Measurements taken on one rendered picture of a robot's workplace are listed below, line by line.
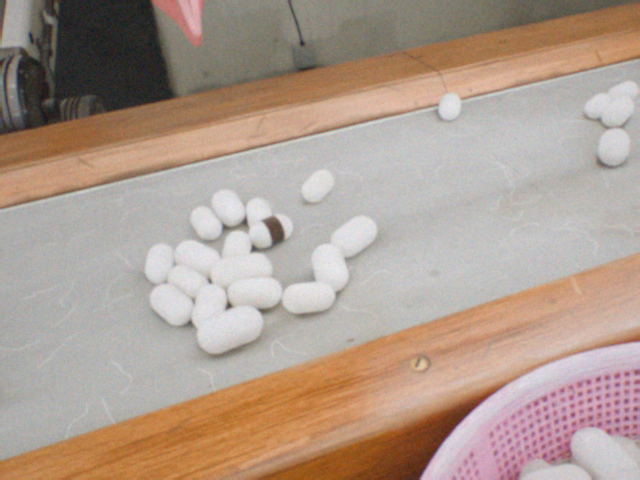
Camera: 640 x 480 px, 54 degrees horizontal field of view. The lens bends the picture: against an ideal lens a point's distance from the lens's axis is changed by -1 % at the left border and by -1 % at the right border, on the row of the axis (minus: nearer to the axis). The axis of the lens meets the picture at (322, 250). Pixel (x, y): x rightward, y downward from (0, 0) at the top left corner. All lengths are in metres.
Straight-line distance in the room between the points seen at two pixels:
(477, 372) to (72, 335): 0.24
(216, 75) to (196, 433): 2.31
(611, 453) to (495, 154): 0.30
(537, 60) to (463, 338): 0.45
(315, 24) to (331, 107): 1.99
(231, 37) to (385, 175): 2.04
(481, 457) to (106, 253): 0.30
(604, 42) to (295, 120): 0.35
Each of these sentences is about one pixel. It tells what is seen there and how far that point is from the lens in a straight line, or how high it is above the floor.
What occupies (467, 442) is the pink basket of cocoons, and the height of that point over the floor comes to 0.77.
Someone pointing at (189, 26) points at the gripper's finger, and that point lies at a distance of 0.51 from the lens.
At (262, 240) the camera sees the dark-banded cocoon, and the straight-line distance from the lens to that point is 0.42.
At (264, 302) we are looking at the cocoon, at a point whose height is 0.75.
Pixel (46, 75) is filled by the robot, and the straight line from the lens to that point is 0.87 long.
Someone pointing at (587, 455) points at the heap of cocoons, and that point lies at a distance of 0.31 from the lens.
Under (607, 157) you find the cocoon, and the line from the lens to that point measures 0.52.
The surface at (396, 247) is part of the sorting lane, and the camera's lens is 0.42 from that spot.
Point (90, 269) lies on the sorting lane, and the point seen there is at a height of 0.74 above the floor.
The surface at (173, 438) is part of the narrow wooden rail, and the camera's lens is 0.29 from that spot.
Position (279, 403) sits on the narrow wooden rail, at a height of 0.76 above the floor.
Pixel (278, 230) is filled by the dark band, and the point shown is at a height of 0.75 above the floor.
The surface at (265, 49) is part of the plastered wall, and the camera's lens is 2.56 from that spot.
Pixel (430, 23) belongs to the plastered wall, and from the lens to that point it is 2.77.
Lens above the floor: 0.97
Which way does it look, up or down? 34 degrees down
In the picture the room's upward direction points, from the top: 6 degrees counter-clockwise
